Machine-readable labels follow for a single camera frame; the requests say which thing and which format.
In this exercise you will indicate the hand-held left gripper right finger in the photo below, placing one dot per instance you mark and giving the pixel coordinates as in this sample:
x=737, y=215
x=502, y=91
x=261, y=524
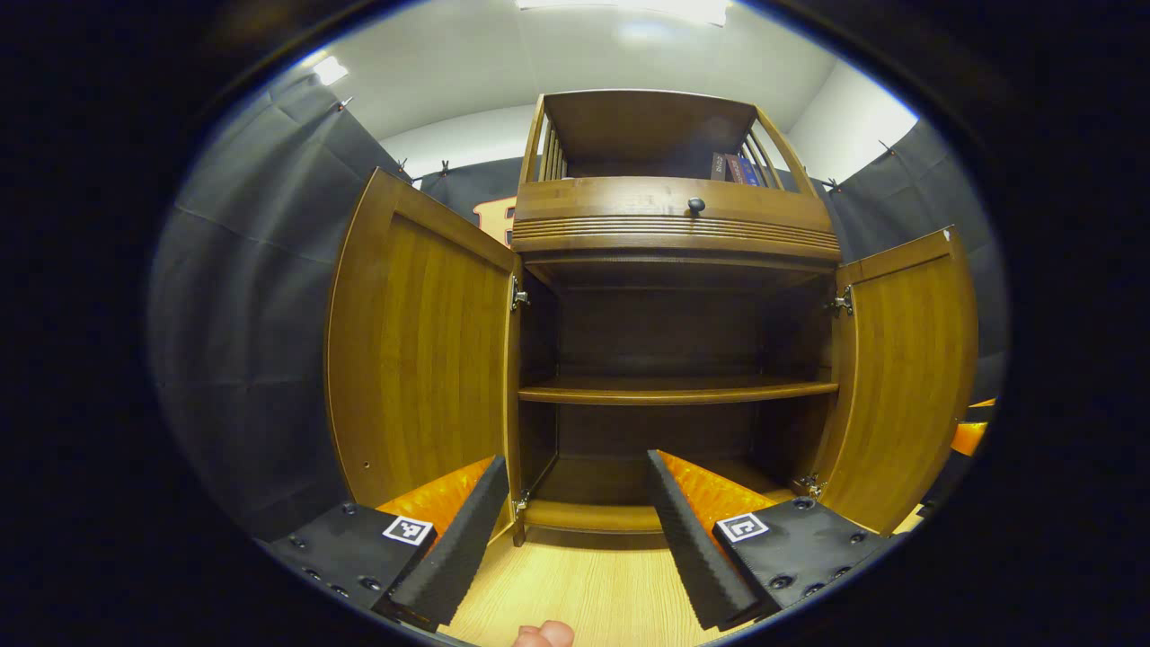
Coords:
x=687, y=548

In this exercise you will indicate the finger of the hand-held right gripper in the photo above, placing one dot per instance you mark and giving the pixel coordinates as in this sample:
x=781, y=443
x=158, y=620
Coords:
x=968, y=438
x=981, y=410

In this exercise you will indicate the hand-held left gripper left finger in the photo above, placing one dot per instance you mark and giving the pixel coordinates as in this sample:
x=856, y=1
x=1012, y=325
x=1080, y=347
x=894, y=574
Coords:
x=458, y=548

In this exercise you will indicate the wooden cabinet door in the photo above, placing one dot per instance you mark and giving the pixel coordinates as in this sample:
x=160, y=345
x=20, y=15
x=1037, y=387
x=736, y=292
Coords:
x=422, y=359
x=907, y=377

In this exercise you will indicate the black backdrop cloth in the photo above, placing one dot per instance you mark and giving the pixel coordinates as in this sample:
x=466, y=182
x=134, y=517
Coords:
x=243, y=314

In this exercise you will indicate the brown book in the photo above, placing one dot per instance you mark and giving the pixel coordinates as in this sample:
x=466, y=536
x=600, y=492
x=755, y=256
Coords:
x=719, y=166

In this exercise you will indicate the small ceiling light panel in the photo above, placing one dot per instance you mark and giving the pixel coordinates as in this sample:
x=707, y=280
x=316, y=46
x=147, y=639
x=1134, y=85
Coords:
x=330, y=70

